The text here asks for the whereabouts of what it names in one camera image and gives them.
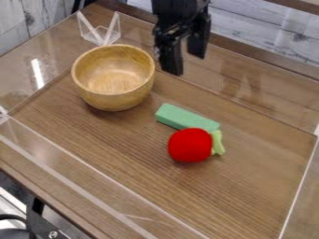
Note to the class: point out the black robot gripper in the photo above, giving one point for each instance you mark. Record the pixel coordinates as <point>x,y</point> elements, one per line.
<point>182,18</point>

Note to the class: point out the green rectangular block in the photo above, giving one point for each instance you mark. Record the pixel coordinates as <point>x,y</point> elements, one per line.
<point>182,119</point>

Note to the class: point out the light wooden bowl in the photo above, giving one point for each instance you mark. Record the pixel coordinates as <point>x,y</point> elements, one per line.
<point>114,76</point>

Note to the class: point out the red plush apple toy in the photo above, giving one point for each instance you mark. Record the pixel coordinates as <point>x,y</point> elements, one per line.
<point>194,145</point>

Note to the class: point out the clear acrylic front barrier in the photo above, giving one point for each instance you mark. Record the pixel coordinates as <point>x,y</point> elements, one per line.
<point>97,202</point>

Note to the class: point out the clear acrylic corner bracket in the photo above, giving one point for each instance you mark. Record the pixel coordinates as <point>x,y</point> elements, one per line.
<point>102,35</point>

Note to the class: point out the black table leg bracket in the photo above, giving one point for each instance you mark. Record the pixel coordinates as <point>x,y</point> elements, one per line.
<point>39,227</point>

